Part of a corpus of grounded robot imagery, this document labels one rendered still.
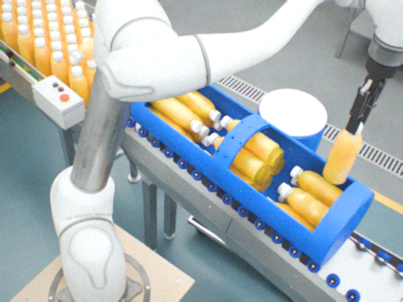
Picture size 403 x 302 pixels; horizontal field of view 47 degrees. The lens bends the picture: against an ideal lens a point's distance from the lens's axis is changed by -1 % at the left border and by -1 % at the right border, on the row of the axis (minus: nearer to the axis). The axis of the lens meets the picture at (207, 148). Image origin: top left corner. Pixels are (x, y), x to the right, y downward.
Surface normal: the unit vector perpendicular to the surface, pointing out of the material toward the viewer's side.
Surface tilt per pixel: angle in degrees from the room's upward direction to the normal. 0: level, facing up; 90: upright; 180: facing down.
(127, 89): 83
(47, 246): 0
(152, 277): 0
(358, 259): 0
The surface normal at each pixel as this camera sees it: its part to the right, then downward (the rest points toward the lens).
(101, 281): 0.43, 0.49
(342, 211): -0.22, -0.40
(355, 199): 0.06, -0.66
